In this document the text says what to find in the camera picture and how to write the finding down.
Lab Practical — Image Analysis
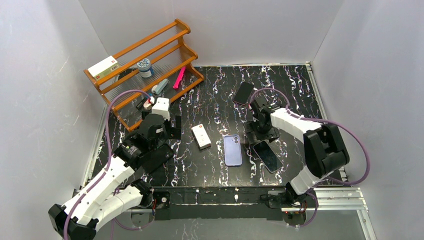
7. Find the black phone near left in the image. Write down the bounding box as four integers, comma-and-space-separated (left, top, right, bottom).
141, 143, 174, 174

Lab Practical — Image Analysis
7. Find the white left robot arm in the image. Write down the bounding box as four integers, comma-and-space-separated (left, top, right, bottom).
48, 113, 182, 240

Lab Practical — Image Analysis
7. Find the pink marker pen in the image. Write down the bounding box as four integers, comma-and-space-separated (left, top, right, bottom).
172, 66, 186, 90

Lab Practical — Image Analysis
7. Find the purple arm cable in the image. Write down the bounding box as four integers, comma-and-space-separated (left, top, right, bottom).
62, 89, 157, 240
248, 87, 371, 228

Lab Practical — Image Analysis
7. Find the black phone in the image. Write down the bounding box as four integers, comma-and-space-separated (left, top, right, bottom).
232, 81, 254, 105
141, 143, 174, 174

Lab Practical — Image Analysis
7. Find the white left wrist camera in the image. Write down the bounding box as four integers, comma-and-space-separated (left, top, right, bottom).
151, 97, 170, 121

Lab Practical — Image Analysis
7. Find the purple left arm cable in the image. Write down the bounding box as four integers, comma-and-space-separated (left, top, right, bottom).
62, 89, 157, 240

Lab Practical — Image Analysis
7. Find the white red small box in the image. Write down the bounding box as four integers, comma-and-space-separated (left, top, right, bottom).
191, 124, 212, 150

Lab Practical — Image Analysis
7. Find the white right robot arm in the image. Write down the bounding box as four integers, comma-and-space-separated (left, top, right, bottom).
244, 97, 350, 204

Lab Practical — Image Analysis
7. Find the blue white round jar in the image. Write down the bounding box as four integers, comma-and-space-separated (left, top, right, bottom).
136, 58, 154, 78

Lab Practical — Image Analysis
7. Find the purple phone case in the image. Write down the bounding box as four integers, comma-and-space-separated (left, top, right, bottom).
223, 134, 243, 167

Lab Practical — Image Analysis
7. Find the black smartphone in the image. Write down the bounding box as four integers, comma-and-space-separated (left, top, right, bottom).
252, 141, 283, 173

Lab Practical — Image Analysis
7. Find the white cardboard box on shelf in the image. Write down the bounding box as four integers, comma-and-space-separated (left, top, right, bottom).
88, 55, 120, 81

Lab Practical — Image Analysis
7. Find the black front base bar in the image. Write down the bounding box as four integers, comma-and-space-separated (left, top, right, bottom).
120, 186, 307, 222

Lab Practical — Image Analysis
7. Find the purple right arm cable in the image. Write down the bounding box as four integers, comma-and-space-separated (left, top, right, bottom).
248, 87, 371, 228

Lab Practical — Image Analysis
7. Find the orange wooden shelf rack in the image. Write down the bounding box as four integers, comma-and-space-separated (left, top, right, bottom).
84, 18, 204, 131

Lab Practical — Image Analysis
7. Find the black phone far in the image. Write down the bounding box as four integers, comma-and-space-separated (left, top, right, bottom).
232, 81, 254, 105

